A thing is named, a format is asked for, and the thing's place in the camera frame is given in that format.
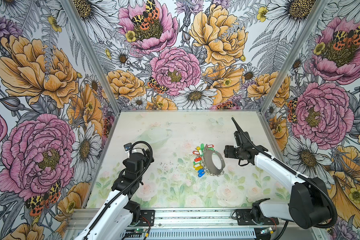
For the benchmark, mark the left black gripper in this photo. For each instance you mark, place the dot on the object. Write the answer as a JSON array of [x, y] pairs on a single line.
[[150, 160]]

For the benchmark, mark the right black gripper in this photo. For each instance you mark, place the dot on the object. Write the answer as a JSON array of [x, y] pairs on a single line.
[[228, 151]]

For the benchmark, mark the large metal keyring with keys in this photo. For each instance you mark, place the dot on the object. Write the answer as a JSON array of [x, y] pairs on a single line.
[[207, 158]]

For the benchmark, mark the blue tagged key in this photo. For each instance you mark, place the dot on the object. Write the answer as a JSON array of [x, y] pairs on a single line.
[[201, 172]]

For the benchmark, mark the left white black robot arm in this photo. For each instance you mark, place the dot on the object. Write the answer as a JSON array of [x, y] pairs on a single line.
[[119, 211]]

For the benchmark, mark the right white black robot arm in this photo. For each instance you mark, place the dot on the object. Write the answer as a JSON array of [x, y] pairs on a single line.
[[309, 204]]

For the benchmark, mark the green circuit board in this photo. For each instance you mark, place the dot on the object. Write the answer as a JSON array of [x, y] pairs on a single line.
[[136, 233]]

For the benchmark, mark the white vented panel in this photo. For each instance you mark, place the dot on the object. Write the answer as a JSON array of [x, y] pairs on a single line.
[[198, 234]]

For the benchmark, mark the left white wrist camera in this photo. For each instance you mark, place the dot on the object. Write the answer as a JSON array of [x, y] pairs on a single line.
[[129, 148]]

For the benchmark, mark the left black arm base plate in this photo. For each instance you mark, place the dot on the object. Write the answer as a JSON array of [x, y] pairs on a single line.
[[146, 219]]

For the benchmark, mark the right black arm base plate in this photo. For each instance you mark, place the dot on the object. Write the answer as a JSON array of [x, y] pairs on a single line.
[[246, 217]]

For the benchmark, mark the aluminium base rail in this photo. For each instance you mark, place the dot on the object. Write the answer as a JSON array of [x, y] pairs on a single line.
[[193, 218]]

